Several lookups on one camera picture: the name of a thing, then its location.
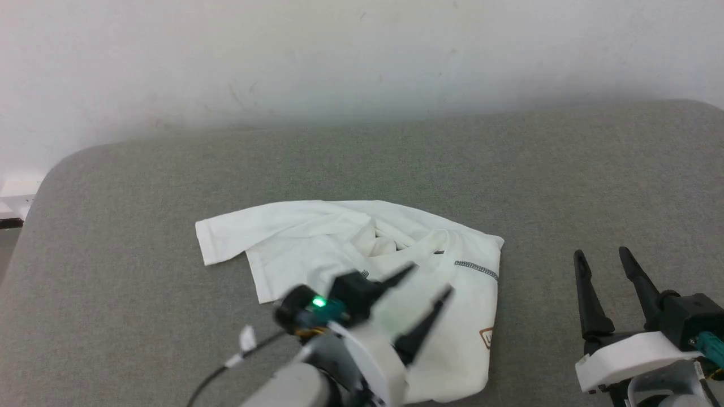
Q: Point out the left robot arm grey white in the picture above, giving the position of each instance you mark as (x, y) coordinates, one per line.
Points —
(294, 390)

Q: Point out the black skirting strip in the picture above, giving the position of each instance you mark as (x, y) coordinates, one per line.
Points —
(8, 223)

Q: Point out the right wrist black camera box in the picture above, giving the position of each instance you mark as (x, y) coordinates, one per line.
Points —
(690, 316)

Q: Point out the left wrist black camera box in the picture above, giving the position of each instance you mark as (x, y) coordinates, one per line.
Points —
(350, 291)

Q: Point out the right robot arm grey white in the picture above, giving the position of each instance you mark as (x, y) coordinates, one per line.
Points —
(662, 393)

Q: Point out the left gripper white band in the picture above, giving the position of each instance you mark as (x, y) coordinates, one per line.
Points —
(380, 356)

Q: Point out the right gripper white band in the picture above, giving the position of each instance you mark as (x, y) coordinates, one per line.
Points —
(628, 356)

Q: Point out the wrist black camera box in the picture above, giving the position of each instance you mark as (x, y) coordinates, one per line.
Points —
(350, 291)
(690, 316)

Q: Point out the white short-sleeved shirt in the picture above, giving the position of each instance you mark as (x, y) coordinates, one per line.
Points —
(294, 237)

